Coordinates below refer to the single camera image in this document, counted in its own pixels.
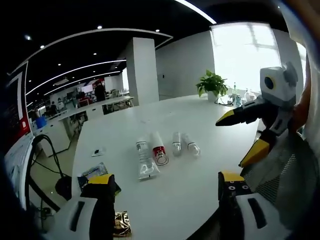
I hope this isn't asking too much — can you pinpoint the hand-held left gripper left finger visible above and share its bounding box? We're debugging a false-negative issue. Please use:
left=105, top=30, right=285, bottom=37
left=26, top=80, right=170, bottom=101
left=44, top=173, right=122, bottom=240

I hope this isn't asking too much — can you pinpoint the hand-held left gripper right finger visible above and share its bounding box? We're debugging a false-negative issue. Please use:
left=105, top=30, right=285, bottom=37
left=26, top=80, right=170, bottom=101
left=217, top=170, right=294, bottom=240

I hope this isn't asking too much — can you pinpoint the small clear skincare bottle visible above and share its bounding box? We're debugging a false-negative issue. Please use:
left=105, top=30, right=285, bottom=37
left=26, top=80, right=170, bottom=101
left=181, top=133, right=202, bottom=157
left=171, top=131, right=183, bottom=157

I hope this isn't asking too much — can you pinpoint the red and white skincare bottle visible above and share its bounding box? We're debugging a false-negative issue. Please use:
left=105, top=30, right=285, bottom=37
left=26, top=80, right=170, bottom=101
left=149, top=131, right=171, bottom=167

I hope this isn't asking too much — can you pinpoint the person's right hand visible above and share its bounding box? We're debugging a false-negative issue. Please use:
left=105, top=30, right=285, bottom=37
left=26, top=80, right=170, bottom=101
left=292, top=84, right=310, bottom=135

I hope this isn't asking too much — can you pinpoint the person's white shirt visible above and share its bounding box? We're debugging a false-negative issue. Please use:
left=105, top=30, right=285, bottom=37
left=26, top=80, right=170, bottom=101
left=279, top=0, right=320, bottom=156

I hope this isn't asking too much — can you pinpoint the black power adapter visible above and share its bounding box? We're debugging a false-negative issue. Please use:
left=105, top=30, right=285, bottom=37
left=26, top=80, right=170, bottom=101
left=55, top=175, right=73, bottom=201

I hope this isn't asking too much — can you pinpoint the grey mesh chair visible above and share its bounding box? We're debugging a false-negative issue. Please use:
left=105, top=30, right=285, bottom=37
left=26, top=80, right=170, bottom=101
left=241, top=133, right=315, bottom=227

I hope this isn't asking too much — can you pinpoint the green potted plant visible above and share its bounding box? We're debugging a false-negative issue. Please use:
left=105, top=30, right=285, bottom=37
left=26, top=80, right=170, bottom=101
left=195, top=69, right=229, bottom=102

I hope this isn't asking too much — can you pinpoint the gold foil packet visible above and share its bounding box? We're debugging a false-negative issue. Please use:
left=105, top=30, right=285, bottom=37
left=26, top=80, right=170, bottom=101
left=112, top=210, right=134, bottom=237

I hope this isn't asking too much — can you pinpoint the colourful printed packet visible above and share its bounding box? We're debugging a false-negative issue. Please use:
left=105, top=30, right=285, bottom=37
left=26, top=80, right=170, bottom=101
left=76, top=162, right=109, bottom=188

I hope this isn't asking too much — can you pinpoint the small white card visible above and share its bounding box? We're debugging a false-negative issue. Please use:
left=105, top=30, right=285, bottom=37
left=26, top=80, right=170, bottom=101
left=91, top=147, right=107, bottom=158

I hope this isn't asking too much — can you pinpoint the blue bin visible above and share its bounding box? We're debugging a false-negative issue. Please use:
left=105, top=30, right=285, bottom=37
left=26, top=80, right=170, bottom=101
left=34, top=115, right=49, bottom=129

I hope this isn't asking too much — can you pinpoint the long white desk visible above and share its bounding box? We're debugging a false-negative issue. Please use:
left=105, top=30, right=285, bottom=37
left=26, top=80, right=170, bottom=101
left=37, top=95, right=135, bottom=153

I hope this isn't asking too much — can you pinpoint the red and white screen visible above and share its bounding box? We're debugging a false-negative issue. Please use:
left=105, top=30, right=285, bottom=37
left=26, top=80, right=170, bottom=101
left=3, top=61, right=35, bottom=153

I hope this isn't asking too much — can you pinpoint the black cable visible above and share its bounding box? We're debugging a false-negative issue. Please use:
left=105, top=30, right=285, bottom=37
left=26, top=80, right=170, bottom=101
left=26, top=134, right=74, bottom=213

